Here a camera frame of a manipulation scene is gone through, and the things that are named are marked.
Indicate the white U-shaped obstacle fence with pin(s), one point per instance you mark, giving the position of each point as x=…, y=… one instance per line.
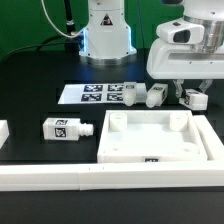
x=89, y=176

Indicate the paper sheet with markers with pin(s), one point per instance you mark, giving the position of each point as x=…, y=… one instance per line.
x=92, y=93

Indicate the white square table top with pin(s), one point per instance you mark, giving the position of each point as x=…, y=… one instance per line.
x=134, y=136

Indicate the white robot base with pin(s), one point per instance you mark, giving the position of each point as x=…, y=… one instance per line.
x=107, y=36

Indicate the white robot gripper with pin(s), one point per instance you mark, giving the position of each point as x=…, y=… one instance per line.
x=178, y=62

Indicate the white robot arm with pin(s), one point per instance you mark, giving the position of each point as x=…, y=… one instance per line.
x=191, y=47

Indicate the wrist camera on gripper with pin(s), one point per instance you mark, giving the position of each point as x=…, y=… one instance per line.
x=180, y=32

